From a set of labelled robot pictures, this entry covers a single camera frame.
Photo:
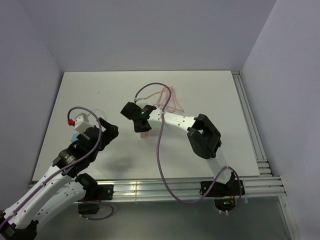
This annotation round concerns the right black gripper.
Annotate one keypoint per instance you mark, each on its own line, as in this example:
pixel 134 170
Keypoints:
pixel 138 129

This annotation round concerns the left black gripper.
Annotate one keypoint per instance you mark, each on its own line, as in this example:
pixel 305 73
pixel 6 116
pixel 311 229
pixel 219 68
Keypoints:
pixel 110 133

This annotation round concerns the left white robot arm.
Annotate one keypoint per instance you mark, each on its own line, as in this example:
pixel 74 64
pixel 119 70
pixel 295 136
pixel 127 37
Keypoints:
pixel 63 184

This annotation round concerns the blue plug adapter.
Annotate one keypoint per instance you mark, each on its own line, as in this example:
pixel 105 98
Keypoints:
pixel 74 137

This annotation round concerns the pink power strip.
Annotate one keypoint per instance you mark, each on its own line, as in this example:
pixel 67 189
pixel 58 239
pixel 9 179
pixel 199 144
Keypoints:
pixel 144 135

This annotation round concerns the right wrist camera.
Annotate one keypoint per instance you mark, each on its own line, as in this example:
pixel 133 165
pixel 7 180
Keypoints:
pixel 141 102

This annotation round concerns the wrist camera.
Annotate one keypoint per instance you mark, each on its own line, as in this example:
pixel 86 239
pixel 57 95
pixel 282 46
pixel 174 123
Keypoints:
pixel 141 102
pixel 81 123

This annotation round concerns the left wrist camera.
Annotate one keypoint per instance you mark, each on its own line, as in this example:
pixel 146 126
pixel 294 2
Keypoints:
pixel 81 123

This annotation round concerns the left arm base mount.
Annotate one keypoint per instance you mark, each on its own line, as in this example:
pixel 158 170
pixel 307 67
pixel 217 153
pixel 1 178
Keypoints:
pixel 94 194

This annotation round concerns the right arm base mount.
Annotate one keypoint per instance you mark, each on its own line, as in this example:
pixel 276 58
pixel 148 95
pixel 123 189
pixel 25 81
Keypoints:
pixel 225 194

